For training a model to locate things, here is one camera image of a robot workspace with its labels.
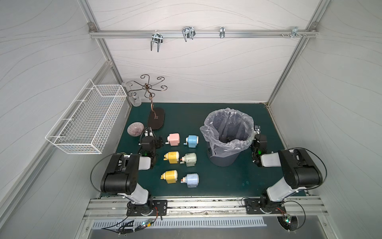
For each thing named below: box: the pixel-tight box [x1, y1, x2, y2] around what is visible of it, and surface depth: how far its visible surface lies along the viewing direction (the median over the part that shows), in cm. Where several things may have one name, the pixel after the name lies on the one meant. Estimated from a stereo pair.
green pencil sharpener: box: [180, 152, 197, 167], surface depth 85 cm
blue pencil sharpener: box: [183, 134, 199, 148], surface depth 93 cm
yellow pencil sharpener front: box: [160, 169, 178, 184], surface depth 79 cm
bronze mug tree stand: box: [125, 74, 168, 130], surface depth 93 cm
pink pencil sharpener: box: [165, 132, 181, 146], surface depth 95 cm
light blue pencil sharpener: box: [180, 173, 199, 188], surface depth 77 cm
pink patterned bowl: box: [127, 121, 145, 137], surface depth 103 cm
